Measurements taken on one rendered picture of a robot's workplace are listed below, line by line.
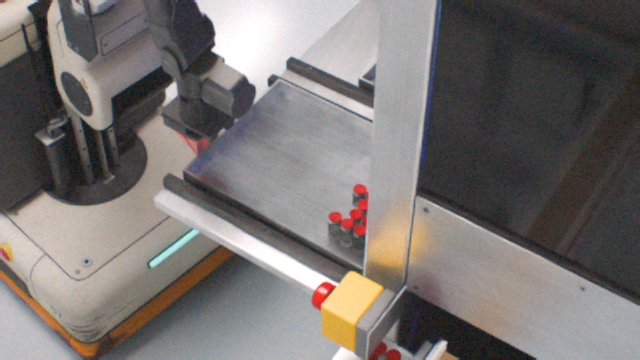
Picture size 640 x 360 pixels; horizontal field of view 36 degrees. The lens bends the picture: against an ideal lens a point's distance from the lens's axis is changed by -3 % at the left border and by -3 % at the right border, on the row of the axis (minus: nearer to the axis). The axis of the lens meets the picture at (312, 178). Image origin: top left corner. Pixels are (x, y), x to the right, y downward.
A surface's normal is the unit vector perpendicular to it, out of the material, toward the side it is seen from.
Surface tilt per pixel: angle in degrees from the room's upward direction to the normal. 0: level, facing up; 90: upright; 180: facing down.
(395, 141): 90
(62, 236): 0
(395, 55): 90
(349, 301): 0
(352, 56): 0
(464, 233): 90
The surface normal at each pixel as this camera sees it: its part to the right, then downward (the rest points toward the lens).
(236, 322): 0.00, -0.67
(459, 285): -0.56, 0.62
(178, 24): 0.77, 0.33
